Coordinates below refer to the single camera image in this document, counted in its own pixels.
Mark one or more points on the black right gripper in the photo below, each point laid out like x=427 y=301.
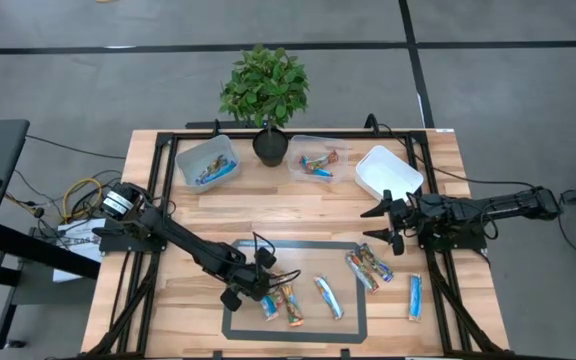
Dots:
x=405 y=217

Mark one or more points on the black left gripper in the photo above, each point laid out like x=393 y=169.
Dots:
x=245 y=280

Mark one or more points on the blue snack bar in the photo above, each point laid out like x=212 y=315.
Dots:
x=269 y=307

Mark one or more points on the granola bar blue wrapper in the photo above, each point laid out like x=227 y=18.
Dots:
x=415 y=296
x=376 y=262
x=329 y=297

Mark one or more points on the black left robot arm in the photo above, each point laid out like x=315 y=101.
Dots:
x=193 y=245

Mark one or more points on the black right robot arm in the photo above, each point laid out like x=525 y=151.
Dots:
x=508 y=204

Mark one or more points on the white plastic bin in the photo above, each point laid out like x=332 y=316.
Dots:
x=383 y=172

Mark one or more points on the beige mat black border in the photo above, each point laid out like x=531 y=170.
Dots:
x=313 y=260

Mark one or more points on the clear plastic bin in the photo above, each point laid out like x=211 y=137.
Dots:
x=298 y=150

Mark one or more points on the grey plastic bin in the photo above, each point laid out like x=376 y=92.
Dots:
x=193 y=160

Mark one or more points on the green plant in black pot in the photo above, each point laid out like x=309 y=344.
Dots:
x=265 y=90

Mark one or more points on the white labelled box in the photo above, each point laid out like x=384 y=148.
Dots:
x=75 y=240

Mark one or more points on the black aluminium table frame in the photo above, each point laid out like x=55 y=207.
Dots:
x=240 y=135

